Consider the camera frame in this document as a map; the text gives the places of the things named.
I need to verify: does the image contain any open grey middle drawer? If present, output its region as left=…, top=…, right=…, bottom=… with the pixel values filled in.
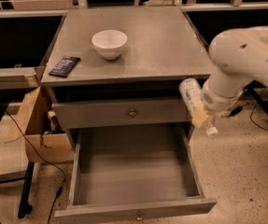
left=55, top=123, right=217, bottom=224

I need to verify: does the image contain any dark snack packet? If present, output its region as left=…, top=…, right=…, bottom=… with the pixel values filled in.
left=49, top=56, right=80, bottom=77

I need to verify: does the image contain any brown cardboard box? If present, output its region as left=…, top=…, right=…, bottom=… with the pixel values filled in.
left=5, top=87, right=72, bottom=163

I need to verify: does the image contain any black cable at right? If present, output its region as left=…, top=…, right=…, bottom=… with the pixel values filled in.
left=226, top=86, right=268, bottom=133

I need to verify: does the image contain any black floor cable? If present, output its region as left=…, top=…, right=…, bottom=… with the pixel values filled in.
left=5, top=110, right=67, bottom=224

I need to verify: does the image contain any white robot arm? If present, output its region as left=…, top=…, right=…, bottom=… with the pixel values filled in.
left=192, top=26, right=268, bottom=128

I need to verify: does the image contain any brass top drawer knob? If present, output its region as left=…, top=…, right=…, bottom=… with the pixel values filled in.
left=128, top=109, right=137, bottom=118

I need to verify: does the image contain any clear plastic bottle blue label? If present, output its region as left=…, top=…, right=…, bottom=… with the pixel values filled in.
left=178, top=78, right=219, bottom=136

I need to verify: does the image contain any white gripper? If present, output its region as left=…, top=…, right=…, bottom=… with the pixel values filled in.
left=192, top=80, right=243, bottom=128

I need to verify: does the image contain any grey wooden drawer cabinet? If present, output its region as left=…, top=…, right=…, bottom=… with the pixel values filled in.
left=40, top=6, right=219, bottom=140

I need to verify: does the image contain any white ceramic bowl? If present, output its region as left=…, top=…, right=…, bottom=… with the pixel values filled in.
left=92, top=30, right=128, bottom=60

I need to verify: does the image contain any black table leg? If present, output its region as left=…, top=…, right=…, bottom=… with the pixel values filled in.
left=18, top=161, right=35, bottom=219

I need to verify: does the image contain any closed grey top drawer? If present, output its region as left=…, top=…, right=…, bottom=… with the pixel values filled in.
left=52, top=97, right=191, bottom=129

